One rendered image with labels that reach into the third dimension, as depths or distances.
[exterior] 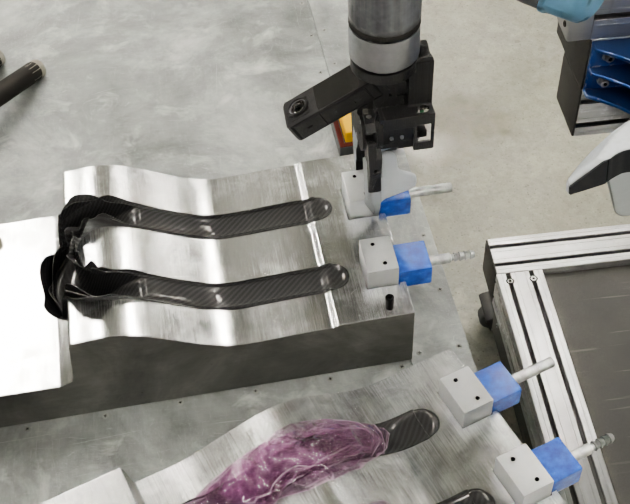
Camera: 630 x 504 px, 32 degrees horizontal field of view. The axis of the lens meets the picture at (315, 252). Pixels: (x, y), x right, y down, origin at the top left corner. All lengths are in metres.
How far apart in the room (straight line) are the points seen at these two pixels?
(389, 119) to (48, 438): 0.52
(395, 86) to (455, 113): 1.58
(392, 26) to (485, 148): 1.60
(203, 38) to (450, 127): 1.13
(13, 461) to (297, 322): 0.35
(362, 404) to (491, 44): 1.92
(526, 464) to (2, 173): 0.83
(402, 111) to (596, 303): 1.01
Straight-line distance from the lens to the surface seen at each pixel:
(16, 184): 1.55
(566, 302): 2.13
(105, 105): 1.64
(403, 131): 1.23
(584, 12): 1.12
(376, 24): 1.12
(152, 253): 1.27
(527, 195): 2.60
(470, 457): 1.17
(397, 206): 1.32
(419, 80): 1.20
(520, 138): 2.73
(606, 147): 0.60
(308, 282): 1.26
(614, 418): 2.00
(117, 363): 1.22
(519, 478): 1.13
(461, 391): 1.18
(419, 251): 1.26
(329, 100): 1.20
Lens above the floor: 1.86
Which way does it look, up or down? 49 degrees down
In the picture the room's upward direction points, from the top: 3 degrees counter-clockwise
